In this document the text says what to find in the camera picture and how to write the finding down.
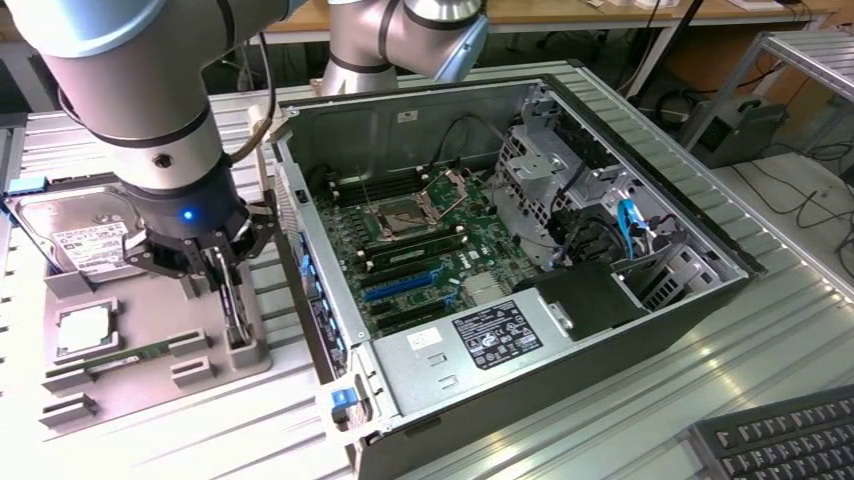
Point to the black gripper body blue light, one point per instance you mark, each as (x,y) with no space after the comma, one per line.
(180,212)

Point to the black RAM stick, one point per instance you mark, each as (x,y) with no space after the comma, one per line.
(233,300)

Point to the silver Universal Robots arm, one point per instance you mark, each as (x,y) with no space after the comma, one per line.
(147,75)

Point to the grey parts rack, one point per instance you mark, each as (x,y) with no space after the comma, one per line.
(147,320)

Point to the silver hard disk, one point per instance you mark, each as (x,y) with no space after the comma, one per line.
(73,240)

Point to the CPU chip silver lid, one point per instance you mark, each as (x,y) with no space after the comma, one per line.
(85,331)

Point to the green loose RAM stick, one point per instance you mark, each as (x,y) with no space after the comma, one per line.
(127,355)

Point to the green RAM stick with label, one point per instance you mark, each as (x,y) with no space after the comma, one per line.
(410,256)

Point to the CPU socket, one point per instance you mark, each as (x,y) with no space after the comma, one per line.
(410,210)

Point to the blue expansion slot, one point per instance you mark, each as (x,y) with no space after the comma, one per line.
(399,287)

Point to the green motherboard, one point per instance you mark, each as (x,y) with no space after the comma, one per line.
(460,250)

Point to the blue case latch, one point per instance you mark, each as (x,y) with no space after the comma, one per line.
(343,397)

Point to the silver chipset heatsink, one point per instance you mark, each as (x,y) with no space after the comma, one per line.
(487,289)

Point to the grey power supply unit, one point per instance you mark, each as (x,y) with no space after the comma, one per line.
(467,350)

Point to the metal disk bay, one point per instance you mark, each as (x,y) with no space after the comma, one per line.
(534,165)

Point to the open black PC case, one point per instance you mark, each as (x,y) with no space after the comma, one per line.
(600,350)

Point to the wooden desk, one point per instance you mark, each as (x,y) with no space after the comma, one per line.
(600,20)

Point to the grey box device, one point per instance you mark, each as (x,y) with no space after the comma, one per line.
(736,132)

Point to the black keyboard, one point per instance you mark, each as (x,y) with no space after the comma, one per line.
(787,440)

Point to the blue plastic bracket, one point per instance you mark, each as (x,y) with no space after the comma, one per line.
(27,185)

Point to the metal slat frame table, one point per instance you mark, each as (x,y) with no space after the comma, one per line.
(807,65)

